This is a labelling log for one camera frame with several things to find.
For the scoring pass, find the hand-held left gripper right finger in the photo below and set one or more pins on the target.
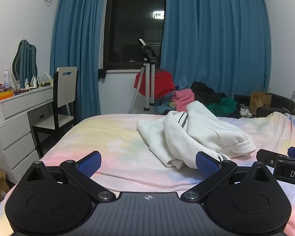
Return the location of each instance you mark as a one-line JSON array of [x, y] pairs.
[[207, 164]]

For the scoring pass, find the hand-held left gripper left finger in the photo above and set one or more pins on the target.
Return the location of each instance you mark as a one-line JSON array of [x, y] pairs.
[[89, 163]]

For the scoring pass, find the white sweatpants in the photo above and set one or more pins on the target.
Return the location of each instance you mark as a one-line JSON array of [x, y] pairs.
[[201, 132]]

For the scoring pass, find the green clothes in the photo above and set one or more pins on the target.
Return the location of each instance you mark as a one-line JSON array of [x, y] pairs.
[[223, 105]]

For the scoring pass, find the pink clothes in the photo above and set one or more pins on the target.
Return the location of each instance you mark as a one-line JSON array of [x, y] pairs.
[[183, 99]]

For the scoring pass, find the blue clothes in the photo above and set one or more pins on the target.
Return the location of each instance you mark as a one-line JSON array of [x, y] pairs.
[[163, 105]]

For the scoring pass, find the black clothes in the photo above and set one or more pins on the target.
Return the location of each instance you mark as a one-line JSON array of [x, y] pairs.
[[204, 91]]

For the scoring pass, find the pastel tie-dye bed blanket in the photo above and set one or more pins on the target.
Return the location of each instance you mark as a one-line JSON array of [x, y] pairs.
[[113, 137]]

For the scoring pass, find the black armchair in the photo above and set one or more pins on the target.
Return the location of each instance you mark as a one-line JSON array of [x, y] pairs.
[[281, 103]]

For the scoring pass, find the brown paper bag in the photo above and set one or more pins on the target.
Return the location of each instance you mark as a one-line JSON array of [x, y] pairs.
[[260, 102]]

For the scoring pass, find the white and black chair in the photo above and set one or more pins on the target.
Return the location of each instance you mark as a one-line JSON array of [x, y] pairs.
[[66, 88]]

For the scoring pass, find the white vanity desk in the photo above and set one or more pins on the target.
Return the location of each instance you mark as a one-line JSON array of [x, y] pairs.
[[17, 132]]

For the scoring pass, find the red cloth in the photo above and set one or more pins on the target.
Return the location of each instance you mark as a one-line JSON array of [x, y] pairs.
[[163, 83]]

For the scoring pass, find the row of cosmetic bottles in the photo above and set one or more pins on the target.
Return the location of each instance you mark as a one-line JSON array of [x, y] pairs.
[[38, 81]]

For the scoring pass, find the white tripod stand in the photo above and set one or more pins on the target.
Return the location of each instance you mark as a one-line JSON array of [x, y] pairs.
[[148, 83]]

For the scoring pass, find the orange tray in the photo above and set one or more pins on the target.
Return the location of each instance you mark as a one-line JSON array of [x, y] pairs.
[[0, 97]]

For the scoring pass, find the white spray bottle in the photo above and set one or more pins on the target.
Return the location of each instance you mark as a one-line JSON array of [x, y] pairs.
[[6, 78]]

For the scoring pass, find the wavy framed mirror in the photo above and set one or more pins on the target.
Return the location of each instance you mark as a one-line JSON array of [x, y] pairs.
[[24, 62]]

